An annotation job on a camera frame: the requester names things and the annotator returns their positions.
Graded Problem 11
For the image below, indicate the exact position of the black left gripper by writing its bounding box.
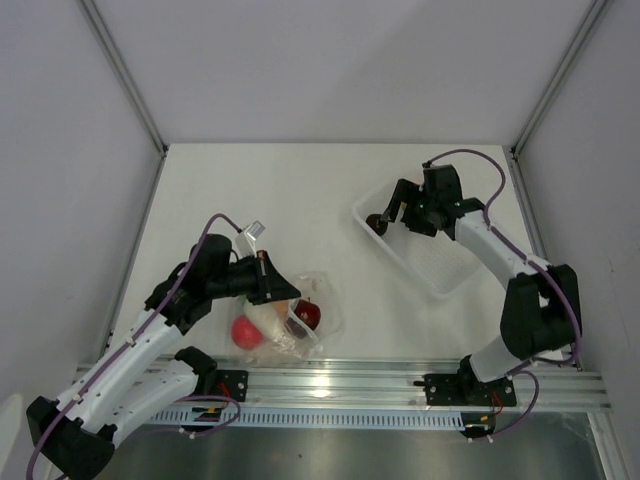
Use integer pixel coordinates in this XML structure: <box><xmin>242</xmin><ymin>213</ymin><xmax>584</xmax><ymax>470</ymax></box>
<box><xmin>208</xmin><ymin>250</ymin><xmax>301</xmax><ymax>306</ymax></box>

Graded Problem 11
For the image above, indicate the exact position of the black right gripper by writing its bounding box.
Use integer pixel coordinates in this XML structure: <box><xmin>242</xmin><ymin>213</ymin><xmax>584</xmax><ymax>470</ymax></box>
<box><xmin>380</xmin><ymin>179</ymin><xmax>437</xmax><ymax>238</ymax></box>

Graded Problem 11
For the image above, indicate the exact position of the white radish with leaves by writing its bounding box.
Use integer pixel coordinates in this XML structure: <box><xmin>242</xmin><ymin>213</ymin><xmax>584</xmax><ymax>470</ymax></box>
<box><xmin>242</xmin><ymin>300</ymin><xmax>287</xmax><ymax>341</ymax></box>

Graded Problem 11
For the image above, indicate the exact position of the dark purple fruit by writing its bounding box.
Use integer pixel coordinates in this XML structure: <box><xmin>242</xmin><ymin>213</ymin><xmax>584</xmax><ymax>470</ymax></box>
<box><xmin>365</xmin><ymin>214</ymin><xmax>389</xmax><ymax>237</ymax></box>

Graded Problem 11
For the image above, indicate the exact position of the dark red apple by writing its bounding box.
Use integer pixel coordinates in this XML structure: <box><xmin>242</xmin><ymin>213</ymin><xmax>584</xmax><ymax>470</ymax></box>
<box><xmin>293</xmin><ymin>299</ymin><xmax>321</xmax><ymax>330</ymax></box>

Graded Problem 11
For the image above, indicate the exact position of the clear zip top bag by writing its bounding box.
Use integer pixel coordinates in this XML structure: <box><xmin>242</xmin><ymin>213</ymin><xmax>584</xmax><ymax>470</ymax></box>
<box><xmin>228</xmin><ymin>271</ymin><xmax>344</xmax><ymax>365</ymax></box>

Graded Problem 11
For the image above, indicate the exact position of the red tomato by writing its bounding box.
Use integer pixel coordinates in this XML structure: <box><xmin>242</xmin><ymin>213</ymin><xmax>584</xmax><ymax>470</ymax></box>
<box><xmin>231</xmin><ymin>315</ymin><xmax>264</xmax><ymax>351</ymax></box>

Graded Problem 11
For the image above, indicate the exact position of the orange peach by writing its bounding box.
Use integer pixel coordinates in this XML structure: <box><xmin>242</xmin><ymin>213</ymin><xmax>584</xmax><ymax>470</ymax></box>
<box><xmin>272</xmin><ymin>300</ymin><xmax>292</xmax><ymax>320</ymax></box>

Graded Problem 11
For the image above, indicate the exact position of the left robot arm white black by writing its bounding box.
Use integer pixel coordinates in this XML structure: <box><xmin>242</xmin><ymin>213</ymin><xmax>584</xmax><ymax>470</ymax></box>
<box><xmin>26</xmin><ymin>234</ymin><xmax>301</xmax><ymax>479</ymax></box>

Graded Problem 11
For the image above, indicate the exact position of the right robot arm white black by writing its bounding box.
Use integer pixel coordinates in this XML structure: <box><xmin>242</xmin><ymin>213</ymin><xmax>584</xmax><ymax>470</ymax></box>
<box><xmin>366</xmin><ymin>163</ymin><xmax>582</xmax><ymax>404</ymax></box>

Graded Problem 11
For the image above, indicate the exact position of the white plastic basket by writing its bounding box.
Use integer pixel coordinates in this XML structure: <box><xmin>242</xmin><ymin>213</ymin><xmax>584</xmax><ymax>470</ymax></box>
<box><xmin>351</xmin><ymin>180</ymin><xmax>483</xmax><ymax>299</ymax></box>

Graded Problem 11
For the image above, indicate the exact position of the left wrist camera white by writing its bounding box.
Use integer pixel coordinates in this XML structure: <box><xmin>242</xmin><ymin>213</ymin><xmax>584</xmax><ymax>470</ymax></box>
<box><xmin>235</xmin><ymin>221</ymin><xmax>265</xmax><ymax>258</ymax></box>

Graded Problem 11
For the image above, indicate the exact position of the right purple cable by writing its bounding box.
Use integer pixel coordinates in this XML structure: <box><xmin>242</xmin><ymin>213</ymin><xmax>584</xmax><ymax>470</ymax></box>
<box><xmin>423</xmin><ymin>148</ymin><xmax>585</xmax><ymax>371</ymax></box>

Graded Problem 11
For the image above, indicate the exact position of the purple cable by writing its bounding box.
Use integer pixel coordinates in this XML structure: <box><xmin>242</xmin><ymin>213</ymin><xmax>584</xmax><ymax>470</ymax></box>
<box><xmin>25</xmin><ymin>213</ymin><xmax>241</xmax><ymax>480</ymax></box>
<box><xmin>423</xmin><ymin>148</ymin><xmax>585</xmax><ymax>371</ymax></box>

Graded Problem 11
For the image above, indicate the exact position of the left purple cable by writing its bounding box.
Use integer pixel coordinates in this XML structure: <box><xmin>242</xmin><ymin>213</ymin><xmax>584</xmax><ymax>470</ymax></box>
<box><xmin>25</xmin><ymin>213</ymin><xmax>241</xmax><ymax>480</ymax></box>

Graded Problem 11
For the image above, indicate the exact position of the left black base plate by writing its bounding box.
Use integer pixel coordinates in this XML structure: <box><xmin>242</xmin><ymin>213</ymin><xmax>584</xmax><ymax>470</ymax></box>
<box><xmin>211</xmin><ymin>370</ymin><xmax>249</xmax><ymax>402</ymax></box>

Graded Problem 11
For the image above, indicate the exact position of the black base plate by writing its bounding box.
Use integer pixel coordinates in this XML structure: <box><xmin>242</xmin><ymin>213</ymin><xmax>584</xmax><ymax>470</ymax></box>
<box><xmin>211</xmin><ymin>370</ymin><xmax>249</xmax><ymax>402</ymax></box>
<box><xmin>413</xmin><ymin>373</ymin><xmax>517</xmax><ymax>407</ymax></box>

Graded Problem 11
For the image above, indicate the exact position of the aluminium mounting rail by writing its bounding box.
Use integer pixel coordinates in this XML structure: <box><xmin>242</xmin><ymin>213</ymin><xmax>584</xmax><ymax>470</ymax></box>
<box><xmin>217</xmin><ymin>357</ymin><xmax>612</xmax><ymax>413</ymax></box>

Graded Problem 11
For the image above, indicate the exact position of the white slotted cable duct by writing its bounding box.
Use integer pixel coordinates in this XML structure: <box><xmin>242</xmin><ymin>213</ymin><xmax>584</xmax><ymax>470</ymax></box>
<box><xmin>145</xmin><ymin>406</ymin><xmax>465</xmax><ymax>431</ymax></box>

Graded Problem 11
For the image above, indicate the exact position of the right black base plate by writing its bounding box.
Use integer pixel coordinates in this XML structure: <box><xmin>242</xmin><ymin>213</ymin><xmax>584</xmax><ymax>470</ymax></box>
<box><xmin>413</xmin><ymin>373</ymin><xmax>517</xmax><ymax>407</ymax></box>

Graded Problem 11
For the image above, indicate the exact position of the right aluminium frame post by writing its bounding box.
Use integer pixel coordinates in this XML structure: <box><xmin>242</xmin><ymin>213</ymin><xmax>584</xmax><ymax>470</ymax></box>
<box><xmin>510</xmin><ymin>0</ymin><xmax>613</xmax><ymax>161</ymax></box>

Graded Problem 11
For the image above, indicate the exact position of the aluminium frame post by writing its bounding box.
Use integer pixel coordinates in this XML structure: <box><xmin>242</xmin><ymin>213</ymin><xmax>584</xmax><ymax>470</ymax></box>
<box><xmin>510</xmin><ymin>0</ymin><xmax>613</xmax><ymax>161</ymax></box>
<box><xmin>76</xmin><ymin>0</ymin><xmax>168</xmax><ymax>157</ymax></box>

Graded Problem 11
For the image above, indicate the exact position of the left aluminium frame post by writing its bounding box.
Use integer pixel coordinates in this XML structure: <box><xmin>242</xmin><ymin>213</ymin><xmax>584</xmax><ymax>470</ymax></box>
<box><xmin>76</xmin><ymin>0</ymin><xmax>168</xmax><ymax>157</ymax></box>

